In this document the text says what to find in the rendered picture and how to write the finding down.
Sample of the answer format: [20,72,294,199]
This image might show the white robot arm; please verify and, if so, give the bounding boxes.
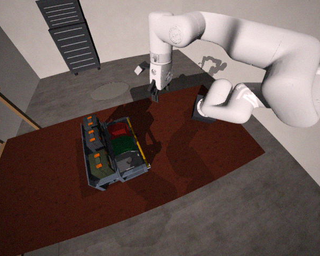
[148,11,320,128]

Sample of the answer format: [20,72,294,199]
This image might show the grey open bin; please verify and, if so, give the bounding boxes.
[115,150,143,174]

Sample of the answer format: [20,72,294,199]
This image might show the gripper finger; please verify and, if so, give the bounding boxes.
[163,83,170,91]
[148,79,159,102]

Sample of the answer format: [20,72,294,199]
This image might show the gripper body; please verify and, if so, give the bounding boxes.
[150,60,172,90]

